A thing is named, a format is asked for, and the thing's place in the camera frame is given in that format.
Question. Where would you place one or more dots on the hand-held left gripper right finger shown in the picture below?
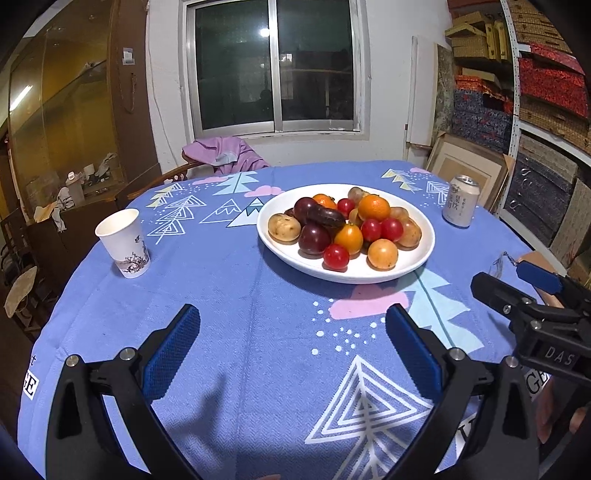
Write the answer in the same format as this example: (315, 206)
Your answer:
(415, 350)

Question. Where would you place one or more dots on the small red cherry tomato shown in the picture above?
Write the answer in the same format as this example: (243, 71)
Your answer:
(345, 206)

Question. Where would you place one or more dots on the blue printed tablecloth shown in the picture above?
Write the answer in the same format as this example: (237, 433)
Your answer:
(231, 323)

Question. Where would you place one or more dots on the yellow-orange round fruit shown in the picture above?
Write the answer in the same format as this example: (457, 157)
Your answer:
(382, 254)

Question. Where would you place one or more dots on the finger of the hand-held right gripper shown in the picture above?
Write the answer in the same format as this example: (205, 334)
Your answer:
(538, 274)
(531, 318)

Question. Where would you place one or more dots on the speckled yellow-brown fruit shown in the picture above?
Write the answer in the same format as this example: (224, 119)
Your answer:
(411, 235)

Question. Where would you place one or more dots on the white oval plate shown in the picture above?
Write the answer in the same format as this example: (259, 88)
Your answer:
(286, 263)

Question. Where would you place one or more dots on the tan round pear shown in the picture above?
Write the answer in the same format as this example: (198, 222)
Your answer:
(284, 228)

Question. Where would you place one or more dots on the dark wrinkled passion fruit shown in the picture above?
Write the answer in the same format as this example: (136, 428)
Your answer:
(291, 213)
(325, 216)

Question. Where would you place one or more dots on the paper label on cabinet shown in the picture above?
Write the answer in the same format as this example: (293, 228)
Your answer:
(128, 55)

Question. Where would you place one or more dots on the wooden glass display cabinet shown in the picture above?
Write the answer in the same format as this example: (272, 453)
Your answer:
(69, 115)

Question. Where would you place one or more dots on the white drink can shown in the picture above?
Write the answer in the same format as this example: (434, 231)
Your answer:
(461, 203)

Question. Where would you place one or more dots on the sliding glass window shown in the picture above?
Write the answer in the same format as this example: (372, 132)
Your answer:
(231, 69)

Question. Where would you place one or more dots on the dark wooden chair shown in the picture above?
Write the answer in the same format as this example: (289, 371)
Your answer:
(18, 240)

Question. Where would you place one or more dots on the large dark red plum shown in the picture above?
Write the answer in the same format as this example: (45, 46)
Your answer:
(314, 239)

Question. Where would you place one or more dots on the wooden armchair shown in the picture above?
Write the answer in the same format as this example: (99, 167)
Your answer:
(147, 184)

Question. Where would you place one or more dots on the tan speckled fruit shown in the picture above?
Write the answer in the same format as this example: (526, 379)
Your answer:
(400, 213)

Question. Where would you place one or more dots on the purple cloth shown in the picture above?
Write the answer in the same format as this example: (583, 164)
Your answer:
(217, 150)

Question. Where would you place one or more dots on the small tan fruit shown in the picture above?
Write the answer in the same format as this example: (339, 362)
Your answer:
(356, 194)

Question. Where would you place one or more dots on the person's right hand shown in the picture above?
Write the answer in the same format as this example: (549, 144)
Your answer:
(551, 406)

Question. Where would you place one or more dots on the woven straw fan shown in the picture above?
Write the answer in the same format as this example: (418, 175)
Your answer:
(21, 290)

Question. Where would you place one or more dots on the white shelf post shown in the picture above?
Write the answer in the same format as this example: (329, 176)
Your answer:
(512, 69)

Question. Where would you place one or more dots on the leaning cardboard picture frames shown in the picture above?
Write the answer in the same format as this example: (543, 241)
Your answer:
(466, 161)

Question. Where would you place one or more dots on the white floral paper cup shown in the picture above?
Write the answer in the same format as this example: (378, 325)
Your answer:
(122, 240)

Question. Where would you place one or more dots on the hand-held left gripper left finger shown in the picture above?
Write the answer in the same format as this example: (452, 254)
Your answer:
(173, 350)

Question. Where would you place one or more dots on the white leaning board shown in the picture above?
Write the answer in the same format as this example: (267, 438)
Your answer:
(422, 92)

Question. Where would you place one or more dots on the stack of patterned boxes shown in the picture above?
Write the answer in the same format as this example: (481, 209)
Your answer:
(554, 138)

